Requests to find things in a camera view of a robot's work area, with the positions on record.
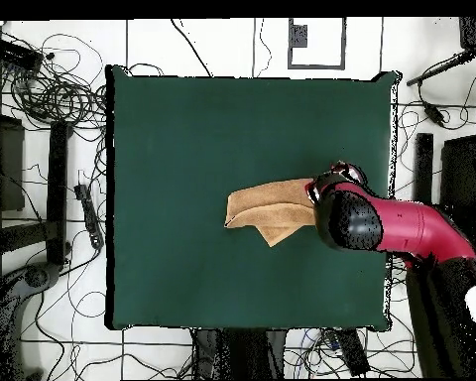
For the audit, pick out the orange terry towel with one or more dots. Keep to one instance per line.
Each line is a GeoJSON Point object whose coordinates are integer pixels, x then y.
{"type": "Point", "coordinates": [269, 206]}

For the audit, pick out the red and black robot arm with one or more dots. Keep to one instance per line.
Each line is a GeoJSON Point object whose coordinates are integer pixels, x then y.
{"type": "Point", "coordinates": [420, 226]}

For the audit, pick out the dark flat panel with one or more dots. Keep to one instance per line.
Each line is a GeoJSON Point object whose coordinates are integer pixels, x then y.
{"type": "Point", "coordinates": [460, 174]}
{"type": "Point", "coordinates": [8, 166]}

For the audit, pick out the black floor beam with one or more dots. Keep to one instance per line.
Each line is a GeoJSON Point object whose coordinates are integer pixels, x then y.
{"type": "Point", "coordinates": [57, 190]}
{"type": "Point", "coordinates": [423, 166]}

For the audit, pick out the black power adapter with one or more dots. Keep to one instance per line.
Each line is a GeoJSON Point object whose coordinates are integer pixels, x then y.
{"type": "Point", "coordinates": [434, 114]}

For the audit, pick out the black rod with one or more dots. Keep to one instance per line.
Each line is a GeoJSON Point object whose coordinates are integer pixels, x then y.
{"type": "Point", "coordinates": [440, 68]}

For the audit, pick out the dark green table cloth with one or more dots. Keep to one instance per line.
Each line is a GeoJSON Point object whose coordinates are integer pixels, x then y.
{"type": "Point", "coordinates": [182, 158]}

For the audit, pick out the black power strip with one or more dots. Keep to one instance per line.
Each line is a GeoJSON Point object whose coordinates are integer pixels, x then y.
{"type": "Point", "coordinates": [89, 214]}
{"type": "Point", "coordinates": [353, 353]}

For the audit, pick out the dark grey stand base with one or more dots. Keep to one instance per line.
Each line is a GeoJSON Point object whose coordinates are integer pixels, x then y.
{"type": "Point", "coordinates": [35, 276]}

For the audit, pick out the black rectangular box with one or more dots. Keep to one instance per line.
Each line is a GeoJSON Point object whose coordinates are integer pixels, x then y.
{"type": "Point", "coordinates": [16, 53]}

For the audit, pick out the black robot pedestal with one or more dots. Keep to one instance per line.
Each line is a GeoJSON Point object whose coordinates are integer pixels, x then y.
{"type": "Point", "coordinates": [242, 353]}

